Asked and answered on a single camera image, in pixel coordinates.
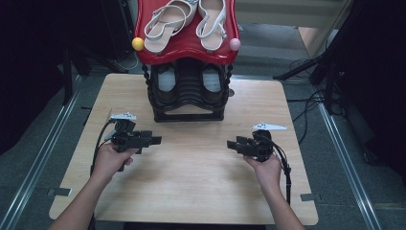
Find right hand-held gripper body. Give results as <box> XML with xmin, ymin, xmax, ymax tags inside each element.
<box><xmin>247</xmin><ymin>122</ymin><xmax>287</xmax><ymax>162</ymax></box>

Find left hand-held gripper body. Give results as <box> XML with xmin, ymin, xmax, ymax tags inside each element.
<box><xmin>108</xmin><ymin>111</ymin><xmax>147</xmax><ymax>154</ymax></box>

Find black leather shoe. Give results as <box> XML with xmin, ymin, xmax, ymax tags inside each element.
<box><xmin>200</xmin><ymin>63</ymin><xmax>226</xmax><ymax>104</ymax></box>
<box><xmin>153</xmin><ymin>63</ymin><xmax>180</xmax><ymax>107</ymax></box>

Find white slingback heel sandal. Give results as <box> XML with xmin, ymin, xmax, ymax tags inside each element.
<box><xmin>143</xmin><ymin>0</ymin><xmax>199</xmax><ymax>54</ymax></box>
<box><xmin>195</xmin><ymin>0</ymin><xmax>228</xmax><ymax>52</ymax></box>

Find red and black shoe rack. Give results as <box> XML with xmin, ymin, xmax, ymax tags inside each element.
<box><xmin>132</xmin><ymin>0</ymin><xmax>242</xmax><ymax>123</ymax></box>

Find person's right hand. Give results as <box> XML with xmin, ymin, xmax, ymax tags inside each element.
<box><xmin>243</xmin><ymin>153</ymin><xmax>283</xmax><ymax>195</ymax></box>

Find person's left hand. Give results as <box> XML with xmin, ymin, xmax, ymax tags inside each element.
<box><xmin>90</xmin><ymin>143</ymin><xmax>138</xmax><ymax>185</ymax></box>

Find black upright stand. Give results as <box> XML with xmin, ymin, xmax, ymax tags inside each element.
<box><xmin>61</xmin><ymin>47</ymin><xmax>75</xmax><ymax>106</ymax></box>

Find black tripod stand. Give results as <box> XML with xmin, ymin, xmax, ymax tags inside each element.
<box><xmin>273</xmin><ymin>0</ymin><xmax>362</xmax><ymax>115</ymax></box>

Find tan wooden board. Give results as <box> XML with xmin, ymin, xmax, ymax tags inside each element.
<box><xmin>298</xmin><ymin>27</ymin><xmax>339</xmax><ymax>59</ymax></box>

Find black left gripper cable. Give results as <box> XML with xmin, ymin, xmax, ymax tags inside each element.
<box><xmin>90</xmin><ymin>119</ymin><xmax>116</xmax><ymax>176</ymax></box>

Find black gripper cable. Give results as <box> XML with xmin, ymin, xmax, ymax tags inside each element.
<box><xmin>90</xmin><ymin>119</ymin><xmax>116</xmax><ymax>176</ymax></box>
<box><xmin>271</xmin><ymin>140</ymin><xmax>293</xmax><ymax>205</ymax></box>

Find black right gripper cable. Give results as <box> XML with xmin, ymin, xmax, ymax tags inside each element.
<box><xmin>271</xmin><ymin>140</ymin><xmax>293</xmax><ymax>205</ymax></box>

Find black floor cables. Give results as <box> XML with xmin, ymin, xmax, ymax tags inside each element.
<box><xmin>288</xmin><ymin>57</ymin><xmax>329</xmax><ymax>145</ymax></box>

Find metal floor rail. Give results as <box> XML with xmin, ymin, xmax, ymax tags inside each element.
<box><xmin>317</xmin><ymin>102</ymin><xmax>384</xmax><ymax>230</ymax></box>
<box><xmin>0</xmin><ymin>75</ymin><xmax>82</xmax><ymax>230</ymax></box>

